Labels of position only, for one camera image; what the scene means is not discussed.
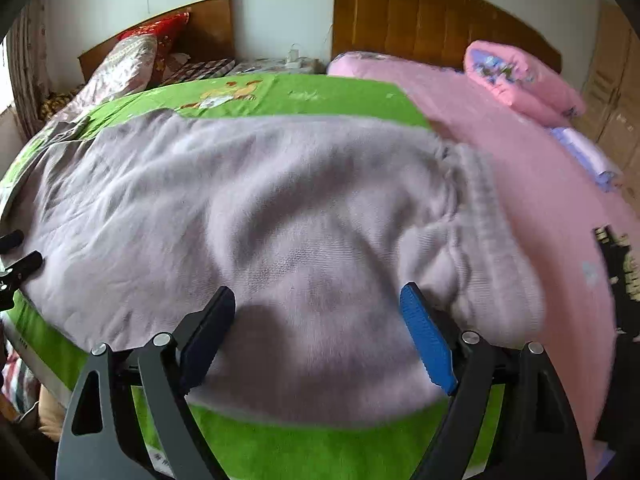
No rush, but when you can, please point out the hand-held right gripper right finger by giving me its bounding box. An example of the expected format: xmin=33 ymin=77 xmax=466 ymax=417
xmin=399 ymin=282 xmax=588 ymax=480

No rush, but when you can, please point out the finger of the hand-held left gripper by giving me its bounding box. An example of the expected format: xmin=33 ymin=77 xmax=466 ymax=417
xmin=0 ymin=230 xmax=26 ymax=255
xmin=0 ymin=251 xmax=45 ymax=312

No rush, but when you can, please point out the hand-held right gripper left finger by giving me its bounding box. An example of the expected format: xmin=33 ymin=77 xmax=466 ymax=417
xmin=55 ymin=286 xmax=237 ymax=480

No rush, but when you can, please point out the lavender knit sweater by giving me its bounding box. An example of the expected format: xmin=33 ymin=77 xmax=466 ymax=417
xmin=10 ymin=109 xmax=547 ymax=430

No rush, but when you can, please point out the plaid cloth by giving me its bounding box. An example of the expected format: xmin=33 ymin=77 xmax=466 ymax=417
xmin=0 ymin=347 xmax=42 ymax=416

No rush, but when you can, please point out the dark floral cloth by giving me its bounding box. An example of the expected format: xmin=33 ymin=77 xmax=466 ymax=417
xmin=39 ymin=89 xmax=78 ymax=122

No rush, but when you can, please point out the pink bed sheet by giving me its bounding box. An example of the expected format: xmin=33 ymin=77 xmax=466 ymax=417
xmin=326 ymin=51 xmax=632 ymax=480

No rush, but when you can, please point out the patterned pink curtain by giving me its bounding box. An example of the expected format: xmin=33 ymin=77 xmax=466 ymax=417
xmin=4 ymin=0 xmax=50 ymax=126

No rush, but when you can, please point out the dark object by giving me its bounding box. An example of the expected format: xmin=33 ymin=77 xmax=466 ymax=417
xmin=592 ymin=225 xmax=640 ymax=341

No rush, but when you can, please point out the pale floral quilt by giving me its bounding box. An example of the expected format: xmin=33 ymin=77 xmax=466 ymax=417
xmin=37 ymin=35 xmax=163 ymax=131

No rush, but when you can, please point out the folded lilac white cloth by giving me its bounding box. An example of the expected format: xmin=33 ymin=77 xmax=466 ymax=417
xmin=547 ymin=127 xmax=623 ymax=195

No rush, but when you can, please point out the red patterned pillow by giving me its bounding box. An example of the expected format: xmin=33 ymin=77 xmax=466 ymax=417
xmin=117 ymin=11 xmax=192 ymax=61

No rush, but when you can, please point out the checkered cloth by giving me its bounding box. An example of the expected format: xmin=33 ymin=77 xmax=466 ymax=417
xmin=162 ymin=56 xmax=236 ymax=86

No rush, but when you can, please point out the green printed blanket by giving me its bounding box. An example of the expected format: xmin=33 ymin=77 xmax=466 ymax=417
xmin=0 ymin=74 xmax=506 ymax=480

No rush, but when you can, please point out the folded pink quilt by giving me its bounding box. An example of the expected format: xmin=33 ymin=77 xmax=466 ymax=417
xmin=463 ymin=40 xmax=587 ymax=127

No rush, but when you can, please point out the small wooden headboard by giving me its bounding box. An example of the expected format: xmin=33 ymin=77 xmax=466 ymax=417
xmin=77 ymin=0 xmax=236 ymax=83

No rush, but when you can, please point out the white charger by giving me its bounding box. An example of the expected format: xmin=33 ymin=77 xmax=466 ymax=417
xmin=285 ymin=46 xmax=317 ymax=72

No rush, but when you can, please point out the wooden wardrobe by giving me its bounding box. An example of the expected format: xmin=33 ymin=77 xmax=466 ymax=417
xmin=572 ymin=0 xmax=640 ymax=201

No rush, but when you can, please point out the large wooden headboard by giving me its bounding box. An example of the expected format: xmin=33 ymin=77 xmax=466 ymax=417
xmin=331 ymin=0 xmax=563 ymax=73

